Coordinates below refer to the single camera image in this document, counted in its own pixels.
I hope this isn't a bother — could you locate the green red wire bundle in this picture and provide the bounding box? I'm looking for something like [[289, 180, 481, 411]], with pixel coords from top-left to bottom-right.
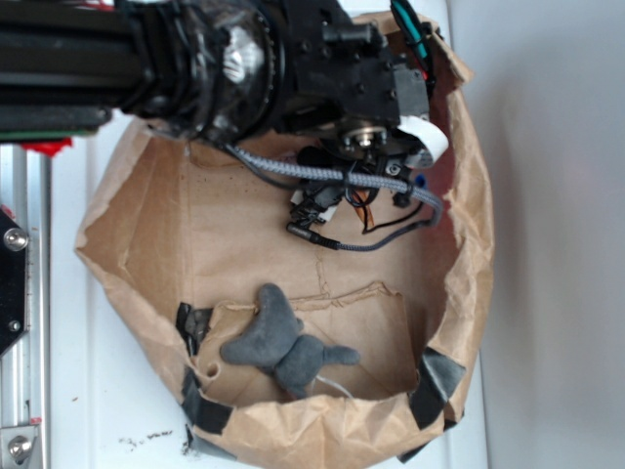
[[389, 0, 438, 94]]

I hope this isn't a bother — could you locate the grey braided cable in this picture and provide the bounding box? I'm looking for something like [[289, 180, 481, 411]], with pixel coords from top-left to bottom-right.
[[225, 142, 445, 252]]

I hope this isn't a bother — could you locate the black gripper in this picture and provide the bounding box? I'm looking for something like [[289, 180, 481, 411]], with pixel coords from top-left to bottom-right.
[[284, 58, 450, 240]]

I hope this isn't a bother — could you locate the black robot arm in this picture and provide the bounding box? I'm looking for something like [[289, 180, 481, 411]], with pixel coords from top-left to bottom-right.
[[1, 1, 448, 243]]

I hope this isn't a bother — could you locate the grey plush toy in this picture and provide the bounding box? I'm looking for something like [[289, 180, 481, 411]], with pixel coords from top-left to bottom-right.
[[220, 283, 360, 399]]

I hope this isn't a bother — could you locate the aluminium frame rail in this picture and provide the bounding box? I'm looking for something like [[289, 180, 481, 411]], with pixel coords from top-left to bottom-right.
[[1, 145, 51, 468]]

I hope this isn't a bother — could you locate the brown paper bag tray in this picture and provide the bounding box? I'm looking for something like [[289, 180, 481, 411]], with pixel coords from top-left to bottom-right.
[[76, 35, 494, 468]]

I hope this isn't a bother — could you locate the silver corner bracket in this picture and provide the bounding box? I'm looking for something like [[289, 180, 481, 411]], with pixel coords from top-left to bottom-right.
[[1, 425, 42, 469]]

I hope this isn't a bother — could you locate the black mounting bracket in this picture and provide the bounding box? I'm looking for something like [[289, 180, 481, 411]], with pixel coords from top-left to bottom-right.
[[0, 205, 29, 357]]

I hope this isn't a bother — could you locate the orange spiral conch shell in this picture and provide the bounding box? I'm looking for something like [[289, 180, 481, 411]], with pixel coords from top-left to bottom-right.
[[353, 191, 375, 232]]

